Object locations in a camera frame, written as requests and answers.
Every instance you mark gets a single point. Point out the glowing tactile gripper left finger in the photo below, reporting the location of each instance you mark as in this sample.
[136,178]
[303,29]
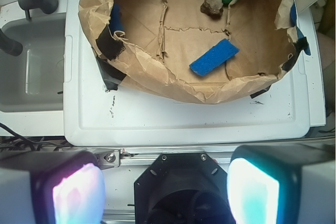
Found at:
[51,187]

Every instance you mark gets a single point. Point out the aluminium extrusion rail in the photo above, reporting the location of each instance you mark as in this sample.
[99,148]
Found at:
[145,156]

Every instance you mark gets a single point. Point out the grey sink basin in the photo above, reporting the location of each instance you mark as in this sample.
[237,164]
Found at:
[33,81]

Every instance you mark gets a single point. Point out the white plastic bin lid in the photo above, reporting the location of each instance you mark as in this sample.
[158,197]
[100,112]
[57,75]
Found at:
[94,116]

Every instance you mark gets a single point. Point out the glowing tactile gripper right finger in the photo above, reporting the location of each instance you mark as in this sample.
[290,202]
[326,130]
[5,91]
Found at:
[291,183]

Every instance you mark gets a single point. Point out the brown paper bag tray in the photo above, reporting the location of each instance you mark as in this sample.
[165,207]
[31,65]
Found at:
[149,44]

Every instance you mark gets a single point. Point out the blue sponge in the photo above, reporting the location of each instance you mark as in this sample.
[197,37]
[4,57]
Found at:
[214,58]

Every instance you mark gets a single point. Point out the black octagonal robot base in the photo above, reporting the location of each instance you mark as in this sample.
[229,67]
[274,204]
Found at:
[182,188]

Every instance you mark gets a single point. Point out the brown rock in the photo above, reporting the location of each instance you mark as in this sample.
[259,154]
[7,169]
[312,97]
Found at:
[212,8]

